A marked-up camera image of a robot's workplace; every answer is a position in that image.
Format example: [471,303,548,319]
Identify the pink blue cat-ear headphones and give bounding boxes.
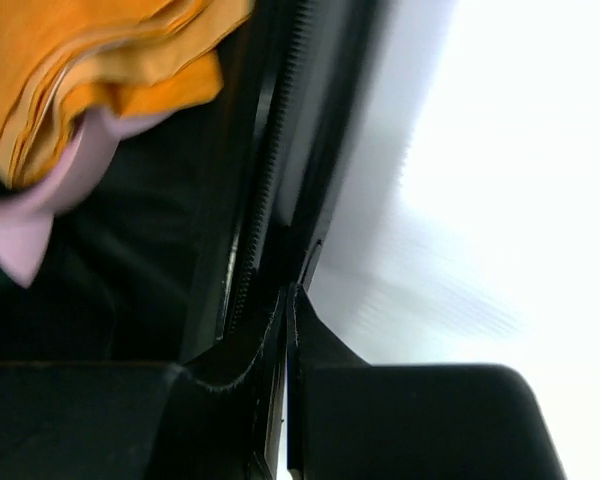
[0,108,172,288]

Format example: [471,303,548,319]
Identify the black hard-shell suitcase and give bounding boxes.
[0,1,391,363]

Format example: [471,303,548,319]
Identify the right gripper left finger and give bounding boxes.
[0,289,283,479]

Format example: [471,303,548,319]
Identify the orange cloth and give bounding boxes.
[0,0,253,189]

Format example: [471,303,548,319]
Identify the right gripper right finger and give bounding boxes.
[285,285,564,479]

